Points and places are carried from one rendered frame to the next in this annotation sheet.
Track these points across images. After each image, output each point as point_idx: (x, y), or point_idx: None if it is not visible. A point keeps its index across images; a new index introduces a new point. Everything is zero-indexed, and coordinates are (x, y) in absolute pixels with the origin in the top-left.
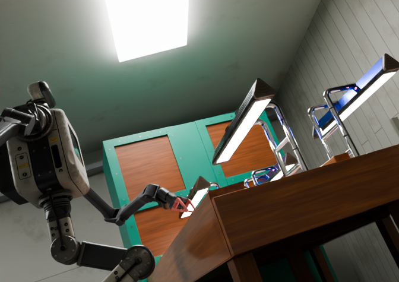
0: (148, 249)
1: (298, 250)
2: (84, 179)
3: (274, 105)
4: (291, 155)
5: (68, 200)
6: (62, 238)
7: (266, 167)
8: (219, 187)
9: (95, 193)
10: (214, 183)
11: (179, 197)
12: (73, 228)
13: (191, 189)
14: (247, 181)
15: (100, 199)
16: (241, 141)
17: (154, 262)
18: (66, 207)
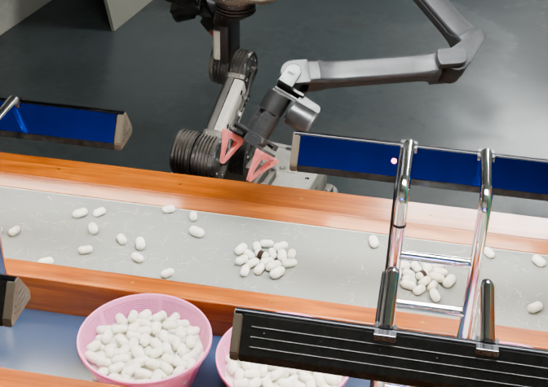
0: (170, 151)
1: None
2: None
3: None
4: (232, 327)
5: (223, 6)
6: (212, 51)
7: (382, 303)
8: (395, 204)
9: None
10: (395, 181)
11: (225, 130)
12: (223, 48)
13: (400, 142)
14: (479, 287)
15: (421, 3)
16: (16, 138)
17: (174, 170)
18: (216, 15)
